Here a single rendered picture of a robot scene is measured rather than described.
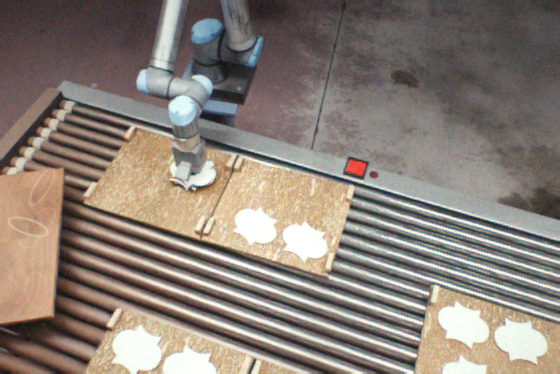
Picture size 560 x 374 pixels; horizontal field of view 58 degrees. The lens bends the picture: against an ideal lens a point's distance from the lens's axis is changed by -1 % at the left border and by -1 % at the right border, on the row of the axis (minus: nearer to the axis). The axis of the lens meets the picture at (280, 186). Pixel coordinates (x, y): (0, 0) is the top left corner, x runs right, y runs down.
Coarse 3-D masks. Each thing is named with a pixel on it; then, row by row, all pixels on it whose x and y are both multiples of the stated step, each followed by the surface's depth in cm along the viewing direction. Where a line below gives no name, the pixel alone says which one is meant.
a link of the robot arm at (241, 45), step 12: (228, 0) 158; (240, 0) 159; (228, 12) 163; (240, 12) 164; (228, 24) 170; (240, 24) 169; (228, 36) 179; (240, 36) 175; (252, 36) 180; (228, 48) 182; (240, 48) 180; (252, 48) 182; (228, 60) 188; (240, 60) 186; (252, 60) 184
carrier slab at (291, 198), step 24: (240, 168) 176; (264, 168) 176; (240, 192) 170; (264, 192) 170; (288, 192) 170; (312, 192) 171; (336, 192) 171; (216, 216) 164; (288, 216) 165; (312, 216) 165; (336, 216) 165; (216, 240) 159; (240, 240) 159; (336, 240) 160; (288, 264) 155; (312, 264) 155
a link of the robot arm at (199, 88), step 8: (176, 80) 152; (184, 80) 152; (192, 80) 153; (200, 80) 152; (208, 80) 154; (176, 88) 151; (184, 88) 151; (192, 88) 150; (200, 88) 151; (208, 88) 153; (168, 96) 152; (176, 96) 152; (192, 96) 149; (200, 96) 150; (208, 96) 154; (200, 104) 150
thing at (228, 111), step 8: (184, 72) 214; (208, 104) 203; (216, 104) 203; (224, 104) 203; (232, 104) 203; (208, 112) 203; (216, 112) 202; (224, 112) 201; (232, 112) 201; (208, 120) 214; (216, 120) 214; (224, 120) 216; (232, 120) 222
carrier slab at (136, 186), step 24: (144, 144) 181; (168, 144) 181; (120, 168) 175; (144, 168) 175; (168, 168) 175; (216, 168) 176; (96, 192) 168; (120, 192) 169; (144, 192) 169; (168, 192) 169; (192, 192) 169; (216, 192) 170; (144, 216) 163; (168, 216) 164; (192, 216) 164
